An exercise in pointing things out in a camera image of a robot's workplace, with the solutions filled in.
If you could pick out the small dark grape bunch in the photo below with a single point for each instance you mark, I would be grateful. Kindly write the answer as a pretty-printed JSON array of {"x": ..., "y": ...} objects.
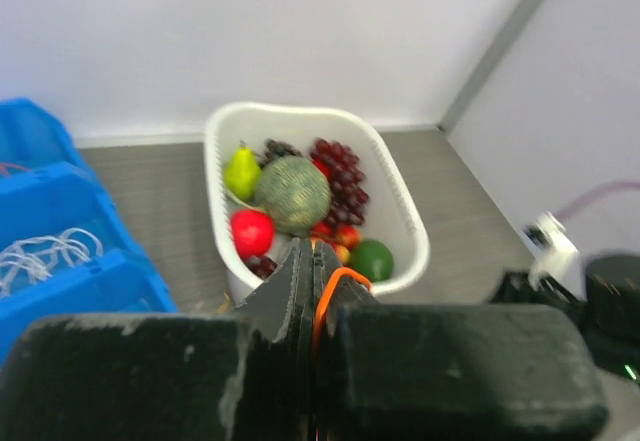
[{"x": 262, "y": 266}]

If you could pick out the white plastic fruit basket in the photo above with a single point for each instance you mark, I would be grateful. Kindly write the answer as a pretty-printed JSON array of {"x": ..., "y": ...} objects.
[{"x": 391, "y": 215}]

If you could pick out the green pear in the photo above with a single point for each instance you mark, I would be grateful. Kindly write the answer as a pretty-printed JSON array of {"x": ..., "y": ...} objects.
[{"x": 242, "y": 173}]

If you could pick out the green netted melon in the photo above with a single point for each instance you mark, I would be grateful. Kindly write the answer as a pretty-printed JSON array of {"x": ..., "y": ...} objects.
[{"x": 294, "y": 193}]

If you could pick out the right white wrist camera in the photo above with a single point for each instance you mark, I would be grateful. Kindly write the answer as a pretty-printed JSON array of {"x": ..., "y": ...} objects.
[{"x": 557, "y": 253}]

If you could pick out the red yellow cherries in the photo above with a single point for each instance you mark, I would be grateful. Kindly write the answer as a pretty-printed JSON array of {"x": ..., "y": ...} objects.
[{"x": 343, "y": 239}]

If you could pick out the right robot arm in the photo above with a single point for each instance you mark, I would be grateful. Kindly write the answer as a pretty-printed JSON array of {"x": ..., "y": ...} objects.
[{"x": 607, "y": 317}]

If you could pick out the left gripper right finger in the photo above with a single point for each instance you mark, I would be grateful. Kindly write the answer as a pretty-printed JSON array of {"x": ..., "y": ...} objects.
[{"x": 334, "y": 285}]

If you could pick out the blue plastic compartment bin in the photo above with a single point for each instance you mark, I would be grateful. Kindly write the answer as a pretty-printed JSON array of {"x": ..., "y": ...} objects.
[{"x": 64, "y": 247}]

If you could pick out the red apple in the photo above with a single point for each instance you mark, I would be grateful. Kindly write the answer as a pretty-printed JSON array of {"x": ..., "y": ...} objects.
[{"x": 252, "y": 232}]

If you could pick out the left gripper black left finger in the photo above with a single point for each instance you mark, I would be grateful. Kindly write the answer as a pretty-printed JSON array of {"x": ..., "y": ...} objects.
[{"x": 277, "y": 372}]

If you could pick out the dark red grape bunch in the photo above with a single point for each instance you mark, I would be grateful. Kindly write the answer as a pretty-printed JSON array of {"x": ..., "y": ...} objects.
[{"x": 342, "y": 169}]

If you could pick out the green lime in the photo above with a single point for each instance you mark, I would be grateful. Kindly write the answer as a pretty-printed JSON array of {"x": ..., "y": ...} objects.
[{"x": 372, "y": 259}]

